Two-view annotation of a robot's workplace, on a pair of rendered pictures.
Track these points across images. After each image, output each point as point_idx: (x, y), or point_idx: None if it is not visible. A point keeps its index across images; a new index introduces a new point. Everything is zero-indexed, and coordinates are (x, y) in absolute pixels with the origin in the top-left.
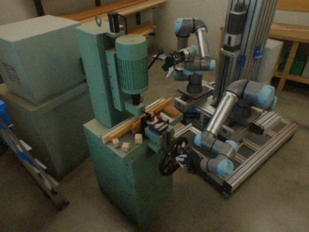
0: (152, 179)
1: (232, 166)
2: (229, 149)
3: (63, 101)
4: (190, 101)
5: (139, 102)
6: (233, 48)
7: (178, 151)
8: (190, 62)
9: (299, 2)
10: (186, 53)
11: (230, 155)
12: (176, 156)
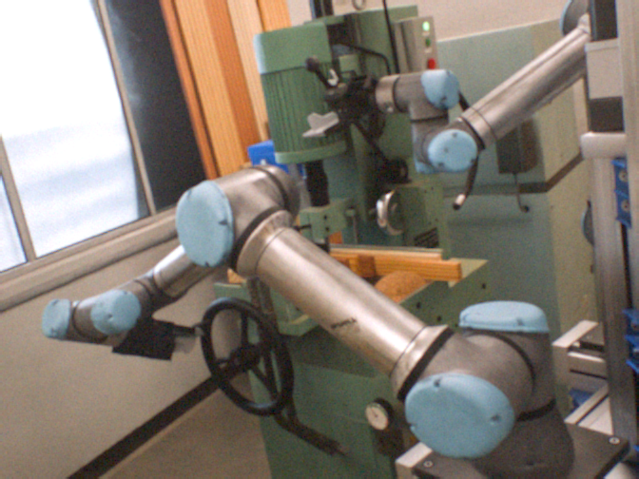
0: (307, 449)
1: (53, 322)
2: (94, 297)
3: (446, 216)
4: (601, 356)
5: (314, 201)
6: (590, 107)
7: (380, 441)
8: (411, 123)
9: None
10: (382, 87)
11: (81, 307)
12: (231, 352)
